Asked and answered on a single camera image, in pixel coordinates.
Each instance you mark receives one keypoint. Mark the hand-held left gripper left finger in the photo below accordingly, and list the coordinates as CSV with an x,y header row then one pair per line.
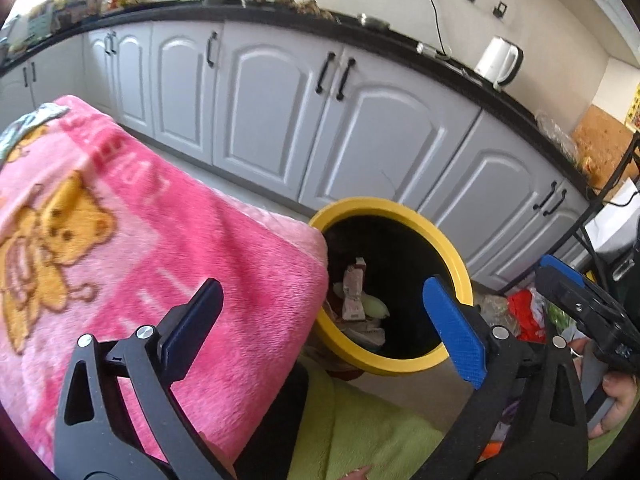
x,y
192,320

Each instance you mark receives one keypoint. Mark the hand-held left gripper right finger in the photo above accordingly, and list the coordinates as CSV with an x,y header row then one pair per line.
x,y
455,330

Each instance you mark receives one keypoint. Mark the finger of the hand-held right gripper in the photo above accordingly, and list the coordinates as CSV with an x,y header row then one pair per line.
x,y
562,267
565,295

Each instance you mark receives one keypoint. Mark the yellow rimmed black trash bin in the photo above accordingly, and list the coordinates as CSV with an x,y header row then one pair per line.
x,y
395,366

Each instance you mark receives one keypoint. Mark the pale green foam fruit net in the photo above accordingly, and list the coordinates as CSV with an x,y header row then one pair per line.
x,y
375,306

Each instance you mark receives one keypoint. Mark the small pink white carton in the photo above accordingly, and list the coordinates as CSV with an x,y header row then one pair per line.
x,y
355,290

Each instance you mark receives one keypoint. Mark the person's right hand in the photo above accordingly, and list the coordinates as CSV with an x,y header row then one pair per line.
x,y
625,395

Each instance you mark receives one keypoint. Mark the person's left hand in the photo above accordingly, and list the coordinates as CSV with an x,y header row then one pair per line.
x,y
359,474

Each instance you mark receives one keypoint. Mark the green leafy vegetables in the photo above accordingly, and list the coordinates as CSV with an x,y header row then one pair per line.
x,y
560,317

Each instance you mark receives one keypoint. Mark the red plastic bag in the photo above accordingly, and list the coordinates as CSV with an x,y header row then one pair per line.
x,y
525,310

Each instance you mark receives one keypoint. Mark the white box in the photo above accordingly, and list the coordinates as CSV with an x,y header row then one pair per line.
x,y
615,220

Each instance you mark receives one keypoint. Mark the pink printed blanket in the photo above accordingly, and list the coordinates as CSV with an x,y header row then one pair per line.
x,y
200,240

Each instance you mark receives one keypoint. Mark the black metal rack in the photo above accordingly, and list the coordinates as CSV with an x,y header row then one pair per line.
x,y
620,167

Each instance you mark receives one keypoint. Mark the clear plastic bag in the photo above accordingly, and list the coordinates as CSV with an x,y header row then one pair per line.
x,y
555,137

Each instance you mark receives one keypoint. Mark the cork board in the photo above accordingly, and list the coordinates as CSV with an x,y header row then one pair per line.
x,y
605,140

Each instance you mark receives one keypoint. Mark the lime green cloth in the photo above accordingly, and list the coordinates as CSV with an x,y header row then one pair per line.
x,y
360,430

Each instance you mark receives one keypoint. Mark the white electric kettle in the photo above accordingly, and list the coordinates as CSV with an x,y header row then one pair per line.
x,y
492,60

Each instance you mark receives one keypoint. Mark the white lower cabinets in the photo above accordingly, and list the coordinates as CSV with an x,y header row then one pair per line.
x,y
280,110

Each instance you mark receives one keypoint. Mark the white cabinets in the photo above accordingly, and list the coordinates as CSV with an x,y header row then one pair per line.
x,y
610,5
280,110

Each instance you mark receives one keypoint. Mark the white charger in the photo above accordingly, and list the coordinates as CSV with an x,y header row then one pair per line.
x,y
427,50

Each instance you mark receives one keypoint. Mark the light blue cloth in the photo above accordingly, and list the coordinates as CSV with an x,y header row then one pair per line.
x,y
35,115

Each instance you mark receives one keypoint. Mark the white upper cabinets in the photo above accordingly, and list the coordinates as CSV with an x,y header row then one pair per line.
x,y
610,5

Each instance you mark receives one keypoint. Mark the black kitchen countertop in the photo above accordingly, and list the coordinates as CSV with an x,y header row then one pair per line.
x,y
175,11

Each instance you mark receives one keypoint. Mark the steel bowl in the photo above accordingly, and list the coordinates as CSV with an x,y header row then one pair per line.
x,y
374,21

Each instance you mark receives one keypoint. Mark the brown rag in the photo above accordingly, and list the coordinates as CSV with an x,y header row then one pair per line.
x,y
305,7

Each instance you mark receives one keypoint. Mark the yellow wall poster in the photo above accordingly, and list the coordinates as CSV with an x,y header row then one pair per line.
x,y
635,107

